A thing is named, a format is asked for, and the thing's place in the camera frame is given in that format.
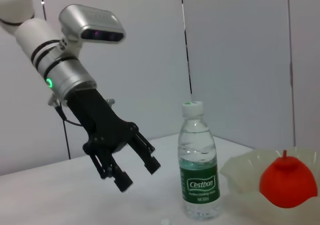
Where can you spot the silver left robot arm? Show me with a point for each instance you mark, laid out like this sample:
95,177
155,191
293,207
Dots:
50,52

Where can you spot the clear green-label water bottle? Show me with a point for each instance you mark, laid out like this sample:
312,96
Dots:
198,165

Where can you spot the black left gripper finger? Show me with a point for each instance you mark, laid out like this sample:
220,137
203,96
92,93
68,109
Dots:
150,160
120,177

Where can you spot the pale green glass fruit plate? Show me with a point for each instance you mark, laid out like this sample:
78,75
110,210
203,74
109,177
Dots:
240,167

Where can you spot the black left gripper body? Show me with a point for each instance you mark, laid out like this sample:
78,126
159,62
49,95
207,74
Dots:
100,122

